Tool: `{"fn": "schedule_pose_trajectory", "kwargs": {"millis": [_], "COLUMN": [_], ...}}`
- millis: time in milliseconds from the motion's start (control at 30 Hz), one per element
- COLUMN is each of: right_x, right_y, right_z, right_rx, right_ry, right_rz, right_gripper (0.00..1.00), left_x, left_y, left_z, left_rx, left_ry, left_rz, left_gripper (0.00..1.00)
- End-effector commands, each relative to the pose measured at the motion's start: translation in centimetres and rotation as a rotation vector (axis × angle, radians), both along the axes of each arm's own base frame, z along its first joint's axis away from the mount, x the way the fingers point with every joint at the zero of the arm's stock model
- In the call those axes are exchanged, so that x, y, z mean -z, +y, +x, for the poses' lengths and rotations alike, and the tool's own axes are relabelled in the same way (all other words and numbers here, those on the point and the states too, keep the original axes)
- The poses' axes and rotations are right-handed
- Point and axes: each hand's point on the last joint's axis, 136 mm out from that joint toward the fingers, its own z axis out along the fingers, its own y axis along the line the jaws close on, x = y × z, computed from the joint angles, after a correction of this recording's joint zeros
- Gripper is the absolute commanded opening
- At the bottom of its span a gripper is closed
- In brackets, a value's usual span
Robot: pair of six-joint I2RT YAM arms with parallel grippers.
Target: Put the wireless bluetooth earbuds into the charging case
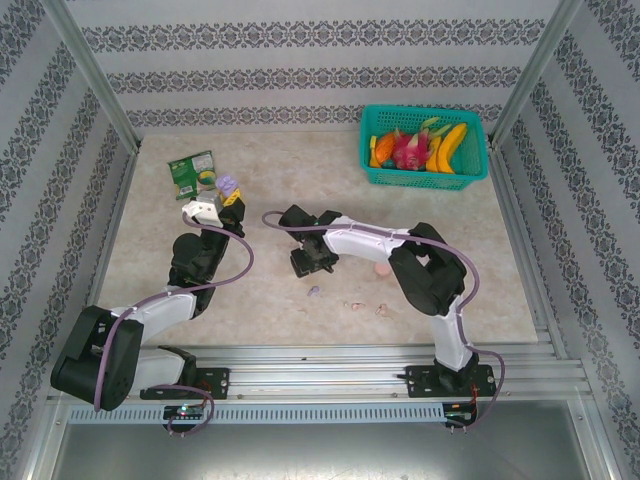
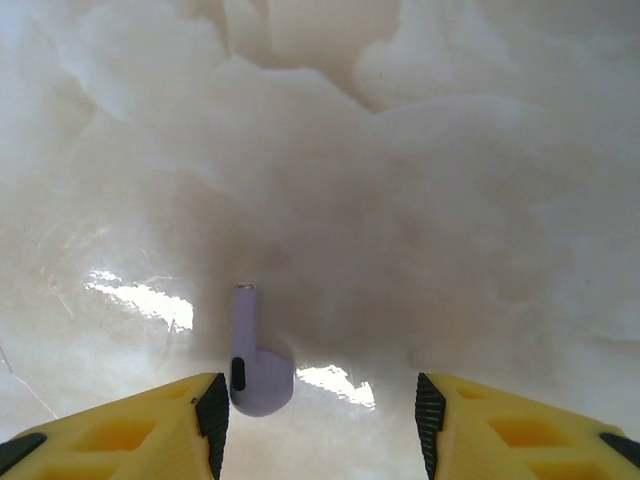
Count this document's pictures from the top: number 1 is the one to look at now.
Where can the aluminium mounting rail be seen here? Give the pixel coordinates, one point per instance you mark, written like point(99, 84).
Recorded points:
point(320, 375)

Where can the yellow fruit slice toy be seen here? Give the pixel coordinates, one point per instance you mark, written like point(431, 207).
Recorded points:
point(372, 147)

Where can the orange fruit toy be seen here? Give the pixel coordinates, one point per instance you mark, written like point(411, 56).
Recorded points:
point(384, 148)

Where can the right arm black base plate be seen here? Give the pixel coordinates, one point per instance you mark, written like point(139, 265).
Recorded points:
point(417, 382)

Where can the green snack packet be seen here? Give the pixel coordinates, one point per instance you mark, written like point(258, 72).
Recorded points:
point(192, 172)

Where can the teal plastic basket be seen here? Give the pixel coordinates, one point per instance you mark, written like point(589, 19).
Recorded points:
point(415, 182)

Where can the right aluminium side rail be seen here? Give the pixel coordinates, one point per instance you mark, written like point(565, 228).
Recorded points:
point(522, 240)

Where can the right aluminium frame post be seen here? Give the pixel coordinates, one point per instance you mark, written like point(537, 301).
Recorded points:
point(536, 70)

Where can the left aluminium frame post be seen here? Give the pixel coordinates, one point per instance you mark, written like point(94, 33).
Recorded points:
point(92, 70)

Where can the purple earbud charging case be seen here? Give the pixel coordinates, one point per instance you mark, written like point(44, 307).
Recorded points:
point(227, 184)

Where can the aluminium frame post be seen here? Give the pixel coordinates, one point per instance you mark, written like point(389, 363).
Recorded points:
point(92, 70)
point(536, 70)

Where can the yellow banana toy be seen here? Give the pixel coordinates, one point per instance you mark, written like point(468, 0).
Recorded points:
point(450, 145)

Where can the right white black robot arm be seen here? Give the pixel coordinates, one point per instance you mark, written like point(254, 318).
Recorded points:
point(360, 245)

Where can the aluminium side rail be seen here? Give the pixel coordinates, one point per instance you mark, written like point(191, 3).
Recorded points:
point(121, 200)
point(522, 240)

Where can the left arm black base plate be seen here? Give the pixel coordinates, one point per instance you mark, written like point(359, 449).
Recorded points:
point(217, 382)

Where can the left aluminium side rail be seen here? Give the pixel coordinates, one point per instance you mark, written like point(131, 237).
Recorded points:
point(121, 200)

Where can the pink earbud charging case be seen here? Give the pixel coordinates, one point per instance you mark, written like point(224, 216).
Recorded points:
point(382, 270)

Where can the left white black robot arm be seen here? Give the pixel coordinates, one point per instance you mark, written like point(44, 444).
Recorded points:
point(160, 310)

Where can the pink dragon fruit toy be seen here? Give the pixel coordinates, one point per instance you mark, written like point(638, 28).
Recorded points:
point(410, 150)

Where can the grey metal panel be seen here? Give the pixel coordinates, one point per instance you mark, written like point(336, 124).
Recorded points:
point(320, 455)

